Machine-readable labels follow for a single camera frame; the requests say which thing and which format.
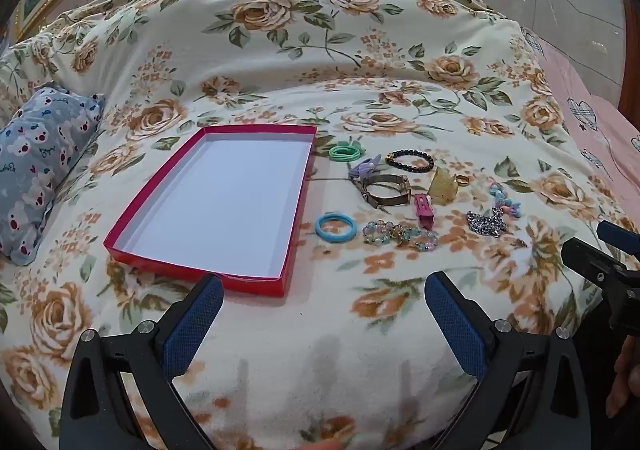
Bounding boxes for blue bear print pillow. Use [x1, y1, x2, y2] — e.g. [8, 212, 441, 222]
[0, 86, 107, 267]

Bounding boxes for person's right hand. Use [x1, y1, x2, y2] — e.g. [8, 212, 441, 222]
[605, 335, 640, 421]

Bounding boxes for pink heart print sheet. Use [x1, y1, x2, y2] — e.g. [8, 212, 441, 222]
[520, 25, 640, 211]

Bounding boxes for purple hair clip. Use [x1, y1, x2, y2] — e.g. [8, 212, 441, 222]
[348, 156, 383, 179]

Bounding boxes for yellow claw clip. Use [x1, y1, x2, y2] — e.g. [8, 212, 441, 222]
[431, 167, 460, 206]

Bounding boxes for black bead bracelet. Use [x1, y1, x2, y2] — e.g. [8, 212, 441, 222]
[385, 149, 432, 174]

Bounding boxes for floral blanket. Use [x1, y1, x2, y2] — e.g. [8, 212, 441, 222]
[0, 0, 640, 450]

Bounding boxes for pastel bead bracelet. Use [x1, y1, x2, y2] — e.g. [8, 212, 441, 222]
[487, 181, 522, 221]

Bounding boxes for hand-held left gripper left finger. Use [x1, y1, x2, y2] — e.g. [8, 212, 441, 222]
[59, 274, 225, 450]

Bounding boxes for silver chain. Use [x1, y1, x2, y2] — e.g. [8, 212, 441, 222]
[466, 207, 511, 237]

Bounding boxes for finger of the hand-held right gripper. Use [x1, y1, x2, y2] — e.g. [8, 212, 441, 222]
[560, 237, 640, 333]
[596, 220, 640, 256]

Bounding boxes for green hair ties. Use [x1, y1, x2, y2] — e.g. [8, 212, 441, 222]
[328, 142, 364, 162]

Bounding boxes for brown wooden board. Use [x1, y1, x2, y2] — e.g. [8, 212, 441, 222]
[617, 0, 640, 131]

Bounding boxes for blue hair tie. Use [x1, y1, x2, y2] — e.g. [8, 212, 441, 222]
[315, 212, 357, 246]

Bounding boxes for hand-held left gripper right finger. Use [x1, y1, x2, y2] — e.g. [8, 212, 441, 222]
[424, 271, 593, 450]

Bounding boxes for crystal bead bracelet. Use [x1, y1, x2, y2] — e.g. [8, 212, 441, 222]
[362, 221, 439, 252]

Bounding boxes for pink hair clip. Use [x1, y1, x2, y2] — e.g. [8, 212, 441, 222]
[413, 193, 435, 230]

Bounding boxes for red shallow box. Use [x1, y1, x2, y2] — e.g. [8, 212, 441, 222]
[103, 124, 318, 298]

